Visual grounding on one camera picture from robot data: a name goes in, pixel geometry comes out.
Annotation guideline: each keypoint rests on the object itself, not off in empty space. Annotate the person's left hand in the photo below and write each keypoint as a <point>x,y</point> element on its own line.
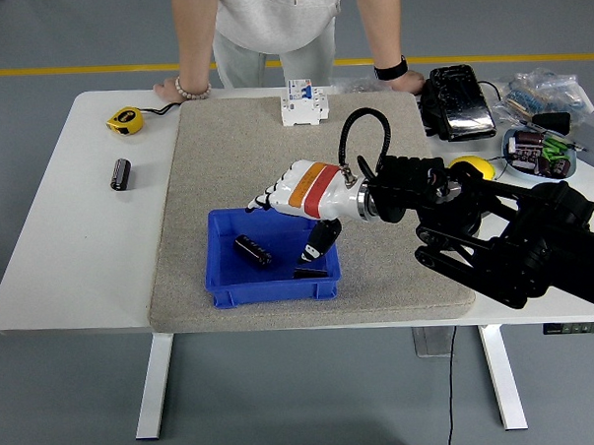
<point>405,84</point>

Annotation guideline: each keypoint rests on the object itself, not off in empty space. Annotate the robot right hand white shell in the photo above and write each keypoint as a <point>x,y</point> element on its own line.
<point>315,189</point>

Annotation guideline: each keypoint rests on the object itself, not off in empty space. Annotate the person's right hand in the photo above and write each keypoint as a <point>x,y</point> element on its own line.
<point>169,89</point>

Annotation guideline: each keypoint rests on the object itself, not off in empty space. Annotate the dark battery with white print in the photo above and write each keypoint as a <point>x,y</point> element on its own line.
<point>310,272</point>

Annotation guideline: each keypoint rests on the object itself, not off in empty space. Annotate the plain dark brown battery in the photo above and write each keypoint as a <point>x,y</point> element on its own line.
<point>253,251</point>

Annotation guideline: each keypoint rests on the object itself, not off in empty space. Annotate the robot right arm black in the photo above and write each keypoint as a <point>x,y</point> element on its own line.
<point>525,252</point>

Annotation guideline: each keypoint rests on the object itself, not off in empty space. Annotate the person's right forearm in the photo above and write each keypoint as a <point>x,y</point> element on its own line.
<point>194,35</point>

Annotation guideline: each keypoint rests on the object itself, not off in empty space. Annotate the person's left forearm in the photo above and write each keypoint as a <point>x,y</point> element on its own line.
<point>381,22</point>

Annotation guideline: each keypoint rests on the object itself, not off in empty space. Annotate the dark battery with silver stripe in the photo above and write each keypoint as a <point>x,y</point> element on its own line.
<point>120,175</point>

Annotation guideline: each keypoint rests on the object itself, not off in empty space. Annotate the blue plastic box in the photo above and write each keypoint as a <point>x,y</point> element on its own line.
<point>240,284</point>

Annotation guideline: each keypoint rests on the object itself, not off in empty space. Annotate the black wristwatch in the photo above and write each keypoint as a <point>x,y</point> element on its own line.
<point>391,71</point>

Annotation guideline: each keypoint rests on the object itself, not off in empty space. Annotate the clear plastic bag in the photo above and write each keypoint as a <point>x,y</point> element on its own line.
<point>357,86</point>

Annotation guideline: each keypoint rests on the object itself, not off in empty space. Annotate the yellow tape measure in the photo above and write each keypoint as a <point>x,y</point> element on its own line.
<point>124,120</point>

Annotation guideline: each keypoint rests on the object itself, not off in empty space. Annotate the glossy black device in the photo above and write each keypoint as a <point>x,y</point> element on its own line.
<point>462,102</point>

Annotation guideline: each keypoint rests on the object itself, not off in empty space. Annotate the white circuit breaker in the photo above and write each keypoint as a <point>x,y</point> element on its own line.
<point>302,106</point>

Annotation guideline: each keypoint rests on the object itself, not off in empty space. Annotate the grey-brown mat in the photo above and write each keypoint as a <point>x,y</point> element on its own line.
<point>235,151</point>

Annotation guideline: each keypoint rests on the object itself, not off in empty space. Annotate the yellow lemon-shaped object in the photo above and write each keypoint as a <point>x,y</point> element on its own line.
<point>477,164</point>

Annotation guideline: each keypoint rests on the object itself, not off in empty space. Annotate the person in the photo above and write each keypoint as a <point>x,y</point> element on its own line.
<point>273,16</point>

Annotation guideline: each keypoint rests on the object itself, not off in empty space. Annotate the light blue dish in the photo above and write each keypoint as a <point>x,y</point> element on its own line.
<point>508,161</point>

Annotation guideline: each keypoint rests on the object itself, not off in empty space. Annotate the large brown capacitor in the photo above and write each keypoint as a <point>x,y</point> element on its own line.
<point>527,143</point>

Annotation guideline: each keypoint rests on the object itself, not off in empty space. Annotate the bag of blue resistors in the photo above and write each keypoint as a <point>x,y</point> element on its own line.
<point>543,93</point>

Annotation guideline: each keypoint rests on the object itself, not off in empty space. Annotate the black foam block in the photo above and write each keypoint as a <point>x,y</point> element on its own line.
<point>551,122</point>

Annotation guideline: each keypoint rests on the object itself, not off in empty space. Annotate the green plastic parts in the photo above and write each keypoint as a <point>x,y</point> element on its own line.
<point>552,148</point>

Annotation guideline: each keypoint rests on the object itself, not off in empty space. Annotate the small brown capacitor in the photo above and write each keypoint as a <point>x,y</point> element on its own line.
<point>558,168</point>

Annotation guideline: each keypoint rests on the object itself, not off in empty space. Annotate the thin grey pen tool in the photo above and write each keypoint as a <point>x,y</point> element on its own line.
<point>577,146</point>

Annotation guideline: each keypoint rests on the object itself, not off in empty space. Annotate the grey metal floor plate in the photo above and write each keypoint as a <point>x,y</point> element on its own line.
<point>430,342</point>

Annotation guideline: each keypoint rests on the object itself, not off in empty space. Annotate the white table leg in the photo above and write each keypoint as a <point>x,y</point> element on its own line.
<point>503,376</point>
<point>154,386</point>

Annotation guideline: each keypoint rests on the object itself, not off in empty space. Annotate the black table control panel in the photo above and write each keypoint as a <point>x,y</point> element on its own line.
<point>578,328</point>

